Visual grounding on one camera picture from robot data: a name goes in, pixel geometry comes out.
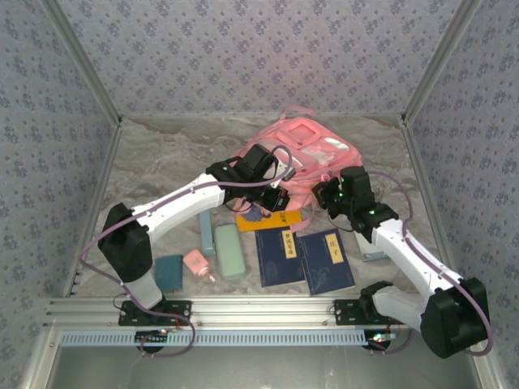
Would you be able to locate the pink backpack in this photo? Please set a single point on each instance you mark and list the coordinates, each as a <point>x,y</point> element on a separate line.
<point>308,162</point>

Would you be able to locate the yellow book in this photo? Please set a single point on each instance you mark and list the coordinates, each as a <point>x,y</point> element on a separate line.
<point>259,222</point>

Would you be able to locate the dark blue book small label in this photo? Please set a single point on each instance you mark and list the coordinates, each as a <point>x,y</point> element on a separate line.
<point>324,267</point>

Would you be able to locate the slim light blue box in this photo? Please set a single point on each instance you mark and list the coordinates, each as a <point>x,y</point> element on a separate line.
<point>207,235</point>

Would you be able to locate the light green pencil case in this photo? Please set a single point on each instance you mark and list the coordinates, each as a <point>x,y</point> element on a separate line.
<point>229,253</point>

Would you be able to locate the dark blue book wide label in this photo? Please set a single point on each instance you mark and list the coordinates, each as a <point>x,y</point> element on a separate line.
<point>275,263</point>

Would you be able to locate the small pink bottle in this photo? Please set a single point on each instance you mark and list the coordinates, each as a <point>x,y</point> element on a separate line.
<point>194,261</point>

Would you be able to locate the teal notebook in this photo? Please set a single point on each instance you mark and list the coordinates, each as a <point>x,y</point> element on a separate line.
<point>168,273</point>

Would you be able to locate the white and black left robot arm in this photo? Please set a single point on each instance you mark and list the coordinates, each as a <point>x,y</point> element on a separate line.
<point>182,204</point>

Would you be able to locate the small controller board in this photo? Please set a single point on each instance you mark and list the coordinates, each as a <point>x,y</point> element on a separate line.
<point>379,337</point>
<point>152,336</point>

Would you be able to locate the aluminium table side rail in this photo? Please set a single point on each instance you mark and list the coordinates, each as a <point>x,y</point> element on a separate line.
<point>106,162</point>
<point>413,146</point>

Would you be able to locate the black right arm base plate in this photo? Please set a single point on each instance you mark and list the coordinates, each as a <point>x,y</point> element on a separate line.
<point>344,314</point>

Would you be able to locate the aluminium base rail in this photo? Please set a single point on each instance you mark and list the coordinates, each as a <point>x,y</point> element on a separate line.
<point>263,310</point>

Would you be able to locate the aluminium frame post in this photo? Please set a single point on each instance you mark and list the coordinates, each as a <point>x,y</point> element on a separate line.
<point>83,61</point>
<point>438,61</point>

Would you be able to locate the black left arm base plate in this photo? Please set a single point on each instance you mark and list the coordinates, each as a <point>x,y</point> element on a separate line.
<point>182,314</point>

